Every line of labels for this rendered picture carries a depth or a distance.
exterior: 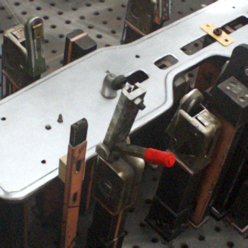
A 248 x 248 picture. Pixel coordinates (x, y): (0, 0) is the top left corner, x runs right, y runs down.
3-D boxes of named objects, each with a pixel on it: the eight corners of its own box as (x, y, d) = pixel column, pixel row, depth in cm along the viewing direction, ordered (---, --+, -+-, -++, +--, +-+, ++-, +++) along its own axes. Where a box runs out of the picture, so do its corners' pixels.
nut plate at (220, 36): (199, 27, 152) (200, 23, 151) (208, 21, 154) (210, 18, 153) (225, 47, 148) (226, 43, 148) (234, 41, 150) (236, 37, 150)
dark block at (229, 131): (189, 201, 155) (232, 75, 124) (209, 220, 152) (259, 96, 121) (174, 212, 152) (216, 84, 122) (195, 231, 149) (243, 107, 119)
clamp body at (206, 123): (163, 200, 155) (196, 88, 128) (196, 230, 150) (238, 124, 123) (134, 220, 150) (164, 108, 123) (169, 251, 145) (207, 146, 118)
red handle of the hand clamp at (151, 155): (117, 133, 118) (179, 148, 106) (120, 144, 118) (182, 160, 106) (99, 144, 115) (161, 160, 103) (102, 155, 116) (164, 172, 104)
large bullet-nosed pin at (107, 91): (108, 90, 136) (112, 67, 131) (119, 99, 135) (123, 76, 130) (97, 97, 135) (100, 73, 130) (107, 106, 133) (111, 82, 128)
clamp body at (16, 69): (20, 119, 166) (24, 14, 141) (48, 149, 161) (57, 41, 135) (-7, 135, 161) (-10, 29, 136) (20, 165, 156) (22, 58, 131)
